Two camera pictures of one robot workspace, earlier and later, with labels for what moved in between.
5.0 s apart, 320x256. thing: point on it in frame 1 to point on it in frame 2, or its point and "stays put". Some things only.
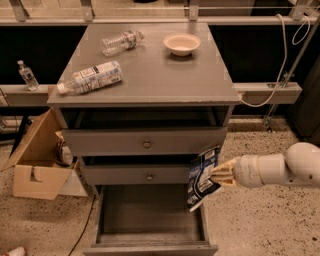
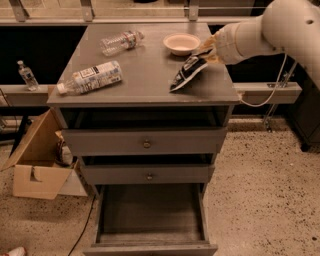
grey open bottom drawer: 149,220 stays put
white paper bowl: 182,44 stays put
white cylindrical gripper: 246,171 to 227,43
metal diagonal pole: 288,79 stays put
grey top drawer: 144,141 stays put
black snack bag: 199,184 to 192,66
